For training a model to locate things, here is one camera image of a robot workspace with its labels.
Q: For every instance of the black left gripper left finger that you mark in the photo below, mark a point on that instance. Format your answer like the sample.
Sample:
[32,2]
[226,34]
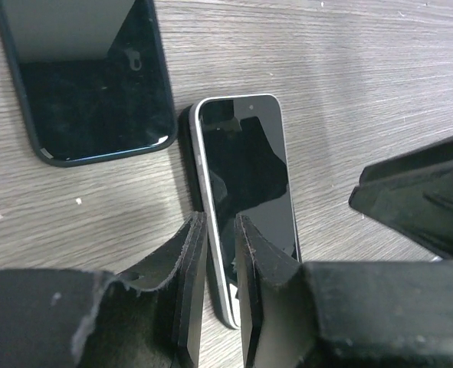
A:
[149,315]

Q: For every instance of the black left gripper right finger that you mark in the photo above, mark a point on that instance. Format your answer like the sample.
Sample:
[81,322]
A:
[340,313]

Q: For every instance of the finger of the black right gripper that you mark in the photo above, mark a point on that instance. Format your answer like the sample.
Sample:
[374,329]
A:
[412,194]

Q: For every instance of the silver-edged smartphone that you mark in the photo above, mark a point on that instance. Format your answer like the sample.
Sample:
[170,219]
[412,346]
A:
[241,161]

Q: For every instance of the blue-edged smartphone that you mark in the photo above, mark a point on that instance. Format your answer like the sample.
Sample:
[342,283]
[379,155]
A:
[90,77]

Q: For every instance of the black phone case two holes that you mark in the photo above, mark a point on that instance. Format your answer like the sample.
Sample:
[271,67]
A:
[186,148]

